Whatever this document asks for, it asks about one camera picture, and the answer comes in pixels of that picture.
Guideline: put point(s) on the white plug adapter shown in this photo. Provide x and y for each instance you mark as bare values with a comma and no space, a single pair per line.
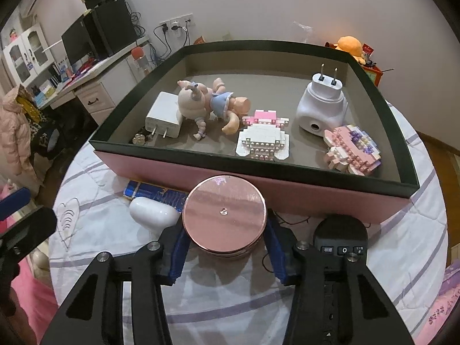
320,104

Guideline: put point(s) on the rhinestone hair clip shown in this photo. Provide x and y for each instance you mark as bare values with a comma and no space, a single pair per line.
139,139

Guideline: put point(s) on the orange snack bag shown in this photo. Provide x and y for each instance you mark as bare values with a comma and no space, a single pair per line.
200,40

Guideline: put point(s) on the white desk with drawers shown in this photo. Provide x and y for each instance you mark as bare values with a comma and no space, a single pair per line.
97,100

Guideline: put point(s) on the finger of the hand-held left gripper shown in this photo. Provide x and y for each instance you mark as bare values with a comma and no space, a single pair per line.
32,224
14,203

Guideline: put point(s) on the orange plush toy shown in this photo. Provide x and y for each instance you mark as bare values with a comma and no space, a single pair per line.
346,45

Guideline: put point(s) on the cream bed frame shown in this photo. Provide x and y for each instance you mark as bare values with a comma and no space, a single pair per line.
39,262

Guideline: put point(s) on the white glass door cabinet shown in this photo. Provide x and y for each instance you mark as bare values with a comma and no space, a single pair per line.
25,57

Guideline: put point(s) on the wall outlet strip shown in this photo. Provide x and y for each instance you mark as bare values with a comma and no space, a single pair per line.
176,23

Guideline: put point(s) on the rose gold round compact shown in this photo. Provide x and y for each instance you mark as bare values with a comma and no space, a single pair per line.
224,215

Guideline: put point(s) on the clear plastic bag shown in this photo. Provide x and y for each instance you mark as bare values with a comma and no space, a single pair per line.
303,30

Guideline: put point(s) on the blue rectangular packet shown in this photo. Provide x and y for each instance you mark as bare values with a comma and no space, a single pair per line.
158,194

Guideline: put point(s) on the white charger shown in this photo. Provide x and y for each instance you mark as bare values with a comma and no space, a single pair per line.
165,115

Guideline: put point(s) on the red box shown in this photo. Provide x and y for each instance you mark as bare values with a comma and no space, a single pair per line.
372,73

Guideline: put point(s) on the pink puffer jacket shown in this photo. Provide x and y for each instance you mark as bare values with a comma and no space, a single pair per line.
14,136

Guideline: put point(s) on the row of books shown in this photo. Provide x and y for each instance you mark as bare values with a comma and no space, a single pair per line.
54,82

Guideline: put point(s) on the white pink block figure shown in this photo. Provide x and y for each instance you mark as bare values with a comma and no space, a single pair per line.
262,138

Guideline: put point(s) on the pink box with green rim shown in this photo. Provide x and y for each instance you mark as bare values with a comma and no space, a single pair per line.
273,90

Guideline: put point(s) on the black computer tower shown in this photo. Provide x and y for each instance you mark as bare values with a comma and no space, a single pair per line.
111,28

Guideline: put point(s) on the pink purple block figure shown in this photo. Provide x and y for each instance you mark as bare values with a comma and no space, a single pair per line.
348,151

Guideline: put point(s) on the pig doll figurine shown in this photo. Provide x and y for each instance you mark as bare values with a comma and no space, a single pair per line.
190,104

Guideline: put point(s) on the pink bed sheet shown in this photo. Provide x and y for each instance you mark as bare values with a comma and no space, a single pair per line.
32,294

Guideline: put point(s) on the pink printed pillow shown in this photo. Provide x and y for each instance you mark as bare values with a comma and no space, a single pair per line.
442,305

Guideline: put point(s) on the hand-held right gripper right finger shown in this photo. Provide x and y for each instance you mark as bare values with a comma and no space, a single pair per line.
280,258

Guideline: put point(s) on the black monitor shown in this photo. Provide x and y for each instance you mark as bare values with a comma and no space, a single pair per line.
79,43

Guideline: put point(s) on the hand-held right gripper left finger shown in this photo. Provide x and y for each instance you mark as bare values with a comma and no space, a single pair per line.
178,255

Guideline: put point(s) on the white earbuds case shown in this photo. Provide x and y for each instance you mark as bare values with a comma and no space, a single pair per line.
151,214

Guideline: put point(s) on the bottle with orange cap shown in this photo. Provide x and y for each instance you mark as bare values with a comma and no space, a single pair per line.
138,61

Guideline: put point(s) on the black remote control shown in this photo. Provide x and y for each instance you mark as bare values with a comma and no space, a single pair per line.
339,233

